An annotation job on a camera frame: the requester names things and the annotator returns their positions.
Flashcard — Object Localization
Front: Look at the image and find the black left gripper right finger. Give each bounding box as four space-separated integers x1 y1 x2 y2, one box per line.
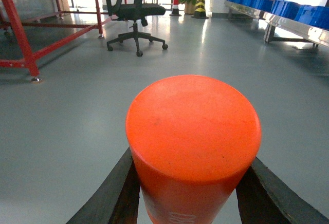
236 158 328 223

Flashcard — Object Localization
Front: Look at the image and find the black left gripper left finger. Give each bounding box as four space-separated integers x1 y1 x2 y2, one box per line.
68 148 140 223

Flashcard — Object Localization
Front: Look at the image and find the orange cylindrical capacitor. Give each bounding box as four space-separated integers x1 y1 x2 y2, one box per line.
125 75 261 223

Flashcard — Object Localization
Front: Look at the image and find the far steel rack with bins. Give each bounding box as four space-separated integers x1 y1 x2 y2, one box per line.
224 0 329 49

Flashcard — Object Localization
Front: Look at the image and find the black office chair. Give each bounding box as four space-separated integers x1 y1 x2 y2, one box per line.
106 0 168 57

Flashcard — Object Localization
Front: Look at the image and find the yellow black striped cone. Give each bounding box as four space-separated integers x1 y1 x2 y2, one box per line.
192 0 209 19

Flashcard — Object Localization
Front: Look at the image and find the red white traffic cone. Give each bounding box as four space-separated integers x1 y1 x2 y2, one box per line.
169 0 181 16

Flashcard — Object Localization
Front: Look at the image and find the red metal workbench frame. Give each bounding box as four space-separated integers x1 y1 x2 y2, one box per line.
1 0 111 83

